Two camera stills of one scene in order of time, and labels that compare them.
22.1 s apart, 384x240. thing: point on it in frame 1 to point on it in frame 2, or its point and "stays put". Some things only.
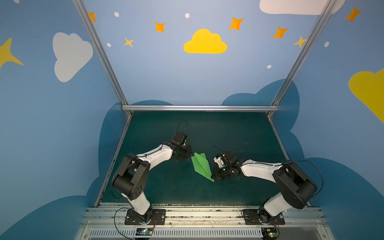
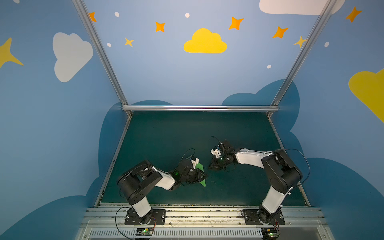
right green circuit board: [269, 233] stays put
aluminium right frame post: [314, 31] stays put
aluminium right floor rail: [281, 145] stays put
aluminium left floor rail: [112, 163] stays put
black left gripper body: [184, 153] to [195, 174]
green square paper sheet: [201, 165] to [200, 166]
